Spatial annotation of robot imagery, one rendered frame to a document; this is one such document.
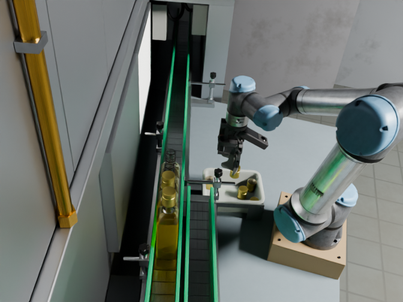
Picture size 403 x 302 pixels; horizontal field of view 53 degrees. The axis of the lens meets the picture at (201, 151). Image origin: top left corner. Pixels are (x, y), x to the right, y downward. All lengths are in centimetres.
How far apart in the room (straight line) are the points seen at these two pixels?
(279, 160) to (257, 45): 187
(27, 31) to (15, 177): 15
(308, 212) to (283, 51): 251
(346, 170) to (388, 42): 309
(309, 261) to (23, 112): 109
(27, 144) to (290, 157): 145
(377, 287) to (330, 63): 185
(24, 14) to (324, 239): 112
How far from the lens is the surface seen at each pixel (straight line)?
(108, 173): 90
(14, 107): 46
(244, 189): 153
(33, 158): 52
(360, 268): 253
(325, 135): 203
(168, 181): 104
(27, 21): 45
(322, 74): 357
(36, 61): 47
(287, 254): 138
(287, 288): 138
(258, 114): 116
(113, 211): 99
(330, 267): 140
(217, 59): 202
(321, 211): 112
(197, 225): 130
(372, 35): 398
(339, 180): 101
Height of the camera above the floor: 187
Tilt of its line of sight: 39 degrees down
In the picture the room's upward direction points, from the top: 6 degrees clockwise
